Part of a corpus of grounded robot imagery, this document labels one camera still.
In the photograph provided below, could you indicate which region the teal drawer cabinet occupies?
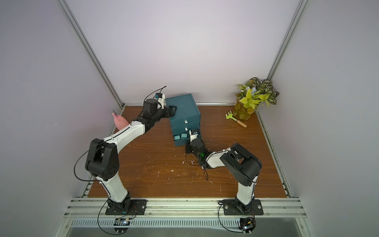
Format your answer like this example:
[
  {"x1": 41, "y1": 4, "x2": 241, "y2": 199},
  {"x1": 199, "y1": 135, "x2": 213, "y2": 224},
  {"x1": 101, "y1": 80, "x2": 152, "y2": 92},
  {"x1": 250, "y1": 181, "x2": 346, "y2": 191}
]
[{"x1": 166, "y1": 94, "x2": 201, "y2": 147}]

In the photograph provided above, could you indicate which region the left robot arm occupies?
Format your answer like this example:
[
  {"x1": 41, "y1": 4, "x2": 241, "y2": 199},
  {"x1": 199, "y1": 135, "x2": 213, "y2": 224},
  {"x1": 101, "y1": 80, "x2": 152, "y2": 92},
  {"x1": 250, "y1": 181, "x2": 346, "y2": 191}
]
[{"x1": 85, "y1": 98, "x2": 177, "y2": 212}]

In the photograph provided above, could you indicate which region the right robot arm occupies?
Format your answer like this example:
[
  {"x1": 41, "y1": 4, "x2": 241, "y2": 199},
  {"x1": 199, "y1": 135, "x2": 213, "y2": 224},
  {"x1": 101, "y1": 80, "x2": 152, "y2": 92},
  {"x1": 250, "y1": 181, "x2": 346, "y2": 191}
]
[{"x1": 186, "y1": 138, "x2": 263, "y2": 213}]

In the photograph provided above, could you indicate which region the pink spray bottle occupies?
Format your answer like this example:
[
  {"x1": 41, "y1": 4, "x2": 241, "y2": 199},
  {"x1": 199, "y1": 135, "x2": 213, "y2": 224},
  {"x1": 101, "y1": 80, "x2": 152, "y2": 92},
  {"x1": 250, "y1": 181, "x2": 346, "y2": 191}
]
[{"x1": 112, "y1": 111, "x2": 129, "y2": 130}]

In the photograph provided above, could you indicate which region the green toy rake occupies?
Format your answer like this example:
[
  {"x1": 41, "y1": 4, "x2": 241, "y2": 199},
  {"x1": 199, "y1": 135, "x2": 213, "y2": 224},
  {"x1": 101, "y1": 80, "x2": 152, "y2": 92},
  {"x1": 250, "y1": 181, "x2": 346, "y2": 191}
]
[{"x1": 226, "y1": 111, "x2": 247, "y2": 128}]

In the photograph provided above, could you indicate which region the artificial plant in vase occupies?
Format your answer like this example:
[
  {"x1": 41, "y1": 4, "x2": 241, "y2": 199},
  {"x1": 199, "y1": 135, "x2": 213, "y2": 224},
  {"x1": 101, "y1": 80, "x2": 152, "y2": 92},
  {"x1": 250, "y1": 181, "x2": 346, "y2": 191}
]
[{"x1": 232, "y1": 77, "x2": 279, "y2": 121}]

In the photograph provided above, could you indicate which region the right electronics board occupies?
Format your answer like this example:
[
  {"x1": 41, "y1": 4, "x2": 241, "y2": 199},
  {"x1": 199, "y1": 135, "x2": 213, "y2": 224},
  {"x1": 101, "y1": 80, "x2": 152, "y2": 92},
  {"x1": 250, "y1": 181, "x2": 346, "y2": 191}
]
[{"x1": 238, "y1": 217, "x2": 256, "y2": 235}]

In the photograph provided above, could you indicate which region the electronics board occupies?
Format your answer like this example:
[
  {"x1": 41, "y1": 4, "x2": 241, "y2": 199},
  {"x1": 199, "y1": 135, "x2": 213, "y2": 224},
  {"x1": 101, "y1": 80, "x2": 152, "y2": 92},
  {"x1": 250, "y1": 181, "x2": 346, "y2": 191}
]
[
  {"x1": 238, "y1": 217, "x2": 256, "y2": 235},
  {"x1": 113, "y1": 218, "x2": 131, "y2": 235}
]

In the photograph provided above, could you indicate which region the left electronics board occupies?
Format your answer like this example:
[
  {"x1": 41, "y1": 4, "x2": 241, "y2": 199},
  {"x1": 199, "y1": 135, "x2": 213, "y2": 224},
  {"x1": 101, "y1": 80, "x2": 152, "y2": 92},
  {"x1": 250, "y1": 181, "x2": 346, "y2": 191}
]
[{"x1": 113, "y1": 218, "x2": 131, "y2": 235}]

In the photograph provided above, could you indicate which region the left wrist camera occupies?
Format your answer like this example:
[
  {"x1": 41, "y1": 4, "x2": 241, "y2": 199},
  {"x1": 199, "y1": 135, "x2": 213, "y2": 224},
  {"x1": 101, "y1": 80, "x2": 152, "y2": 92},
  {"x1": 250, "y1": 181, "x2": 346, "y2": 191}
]
[{"x1": 155, "y1": 92, "x2": 165, "y2": 109}]

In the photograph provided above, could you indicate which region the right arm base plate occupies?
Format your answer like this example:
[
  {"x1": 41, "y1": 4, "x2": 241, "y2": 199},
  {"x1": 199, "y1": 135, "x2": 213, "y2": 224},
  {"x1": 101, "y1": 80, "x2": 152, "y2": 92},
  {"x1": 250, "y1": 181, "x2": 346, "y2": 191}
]
[{"x1": 221, "y1": 199, "x2": 264, "y2": 216}]

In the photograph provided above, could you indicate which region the aluminium front rail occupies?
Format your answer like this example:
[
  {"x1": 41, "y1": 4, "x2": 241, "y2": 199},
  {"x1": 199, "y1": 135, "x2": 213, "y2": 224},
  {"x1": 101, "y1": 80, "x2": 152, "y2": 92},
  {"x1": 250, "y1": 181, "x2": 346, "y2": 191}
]
[{"x1": 64, "y1": 197, "x2": 307, "y2": 218}]

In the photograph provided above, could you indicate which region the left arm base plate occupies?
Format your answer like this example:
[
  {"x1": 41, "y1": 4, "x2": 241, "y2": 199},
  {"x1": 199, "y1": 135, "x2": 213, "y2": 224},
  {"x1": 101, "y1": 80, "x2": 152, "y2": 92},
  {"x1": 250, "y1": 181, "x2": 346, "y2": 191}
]
[{"x1": 105, "y1": 199, "x2": 148, "y2": 215}]

